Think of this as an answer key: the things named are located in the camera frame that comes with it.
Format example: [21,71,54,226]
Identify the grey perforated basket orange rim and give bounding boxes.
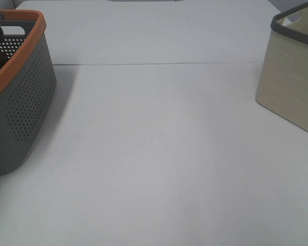
[0,10,56,176]

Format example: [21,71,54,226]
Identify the beige fabric bin grey rim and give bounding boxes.
[255,2,308,132]

